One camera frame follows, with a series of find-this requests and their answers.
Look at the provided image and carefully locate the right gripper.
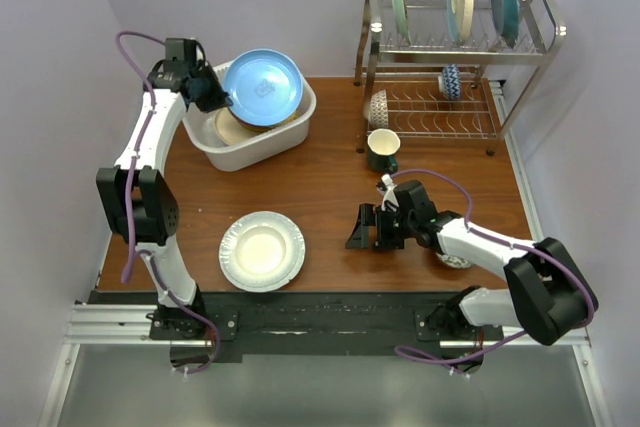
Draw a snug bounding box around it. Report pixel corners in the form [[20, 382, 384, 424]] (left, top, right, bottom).
[[345, 203, 415, 250]]

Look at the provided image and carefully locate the beige plate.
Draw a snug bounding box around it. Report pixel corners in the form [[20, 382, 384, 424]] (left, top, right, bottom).
[[214, 108, 253, 145]]

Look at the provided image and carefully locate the blue rimmed yellow plate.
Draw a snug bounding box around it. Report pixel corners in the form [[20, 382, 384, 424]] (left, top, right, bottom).
[[223, 49, 304, 127]]

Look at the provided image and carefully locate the white scalloped plate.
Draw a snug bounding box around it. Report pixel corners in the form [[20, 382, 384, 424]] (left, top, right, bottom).
[[218, 211, 306, 293]]

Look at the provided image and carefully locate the yellow woven plate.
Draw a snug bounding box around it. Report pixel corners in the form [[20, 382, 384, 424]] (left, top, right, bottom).
[[234, 111, 298, 133]]

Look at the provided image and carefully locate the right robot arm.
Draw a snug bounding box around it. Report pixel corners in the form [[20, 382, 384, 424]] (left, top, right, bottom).
[[345, 175, 599, 346]]

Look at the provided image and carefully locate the white plastic bin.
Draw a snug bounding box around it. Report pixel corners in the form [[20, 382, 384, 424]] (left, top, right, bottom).
[[183, 79, 316, 172]]

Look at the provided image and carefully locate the black white floral bowl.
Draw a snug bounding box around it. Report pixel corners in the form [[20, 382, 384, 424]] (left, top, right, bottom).
[[436, 253, 474, 269]]

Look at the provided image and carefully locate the dark green mug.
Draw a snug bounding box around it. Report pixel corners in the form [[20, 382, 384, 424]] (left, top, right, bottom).
[[366, 128, 401, 174]]

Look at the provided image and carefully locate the patterned bowl in rack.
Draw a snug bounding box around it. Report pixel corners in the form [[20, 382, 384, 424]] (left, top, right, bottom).
[[368, 90, 389, 129]]

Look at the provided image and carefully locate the blue zigzag cup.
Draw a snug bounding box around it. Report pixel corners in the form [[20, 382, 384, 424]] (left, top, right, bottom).
[[438, 64, 462, 101]]

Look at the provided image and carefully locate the steel dish rack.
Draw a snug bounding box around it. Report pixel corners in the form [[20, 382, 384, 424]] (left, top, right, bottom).
[[354, 0, 567, 155]]

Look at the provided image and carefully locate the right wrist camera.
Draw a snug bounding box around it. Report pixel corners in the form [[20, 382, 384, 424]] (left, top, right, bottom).
[[376, 174, 399, 212]]

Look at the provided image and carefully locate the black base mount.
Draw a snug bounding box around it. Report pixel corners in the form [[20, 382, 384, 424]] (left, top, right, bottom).
[[83, 291, 503, 369]]

